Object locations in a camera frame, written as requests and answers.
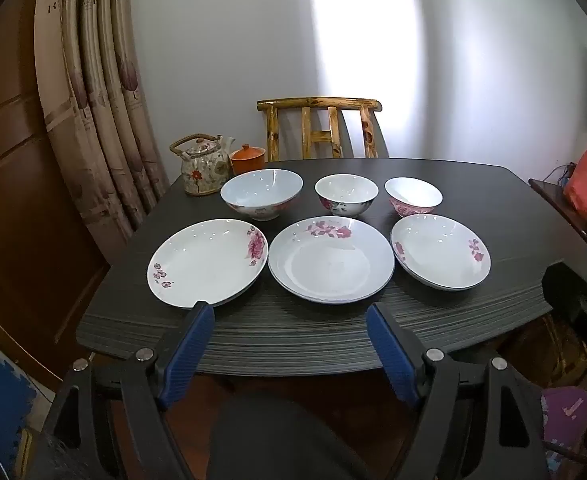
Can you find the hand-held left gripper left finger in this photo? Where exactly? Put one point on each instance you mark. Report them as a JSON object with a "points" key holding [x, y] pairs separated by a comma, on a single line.
{"points": [[186, 350]]}

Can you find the small pink patterned bowl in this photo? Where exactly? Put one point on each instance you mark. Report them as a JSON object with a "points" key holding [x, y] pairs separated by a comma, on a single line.
{"points": [[413, 194]]}

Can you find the beige patterned curtain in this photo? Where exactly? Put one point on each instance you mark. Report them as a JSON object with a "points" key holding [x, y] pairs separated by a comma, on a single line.
{"points": [[98, 110]]}

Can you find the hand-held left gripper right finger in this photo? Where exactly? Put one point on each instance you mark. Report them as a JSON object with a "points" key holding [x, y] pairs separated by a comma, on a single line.
{"points": [[391, 355]]}

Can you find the large pale blue bowl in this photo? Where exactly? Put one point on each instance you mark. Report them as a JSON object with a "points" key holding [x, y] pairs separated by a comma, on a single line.
{"points": [[261, 190]]}

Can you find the dark wooden side cabinet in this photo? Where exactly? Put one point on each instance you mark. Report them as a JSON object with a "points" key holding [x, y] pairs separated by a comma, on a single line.
{"points": [[556, 200]]}

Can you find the small plate pink flowers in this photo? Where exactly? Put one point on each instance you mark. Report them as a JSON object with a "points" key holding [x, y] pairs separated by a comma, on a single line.
{"points": [[438, 255]]}

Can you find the medium white floral bowl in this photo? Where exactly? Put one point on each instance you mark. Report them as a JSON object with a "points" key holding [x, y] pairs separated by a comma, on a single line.
{"points": [[346, 189]]}

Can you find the yellow wooden box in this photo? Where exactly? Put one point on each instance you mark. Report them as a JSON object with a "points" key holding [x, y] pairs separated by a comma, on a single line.
{"points": [[553, 355]]}

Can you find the white plate big pink peony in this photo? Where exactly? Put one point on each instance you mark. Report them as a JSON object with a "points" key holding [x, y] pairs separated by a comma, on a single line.
{"points": [[203, 260]]}

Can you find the orange lidded cup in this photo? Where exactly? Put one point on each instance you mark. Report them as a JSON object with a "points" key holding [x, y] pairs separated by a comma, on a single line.
{"points": [[246, 161]]}

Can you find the pink foam mat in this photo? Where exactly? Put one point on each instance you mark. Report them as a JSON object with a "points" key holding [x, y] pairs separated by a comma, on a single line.
{"points": [[568, 410]]}

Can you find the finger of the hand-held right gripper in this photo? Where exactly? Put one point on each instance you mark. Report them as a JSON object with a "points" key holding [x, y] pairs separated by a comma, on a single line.
{"points": [[571, 287]]}

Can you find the brown wooden door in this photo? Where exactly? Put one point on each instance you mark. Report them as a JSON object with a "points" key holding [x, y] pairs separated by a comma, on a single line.
{"points": [[13, 210]]}

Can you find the floral ceramic teapot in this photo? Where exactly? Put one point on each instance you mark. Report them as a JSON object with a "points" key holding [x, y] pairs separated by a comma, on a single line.
{"points": [[203, 172]]}

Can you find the large plate pink flower spray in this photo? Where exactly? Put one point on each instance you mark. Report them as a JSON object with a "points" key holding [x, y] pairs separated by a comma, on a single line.
{"points": [[331, 265]]}

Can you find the wooden chair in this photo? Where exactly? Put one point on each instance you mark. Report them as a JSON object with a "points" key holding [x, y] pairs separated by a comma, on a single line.
{"points": [[318, 104]]}

